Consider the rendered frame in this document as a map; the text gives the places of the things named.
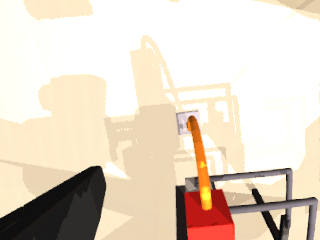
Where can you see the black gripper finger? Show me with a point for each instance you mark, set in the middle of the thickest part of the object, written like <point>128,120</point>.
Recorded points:
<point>70,211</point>

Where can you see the red and black plug with orange cord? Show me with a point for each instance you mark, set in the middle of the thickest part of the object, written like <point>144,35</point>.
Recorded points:
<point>208,215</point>

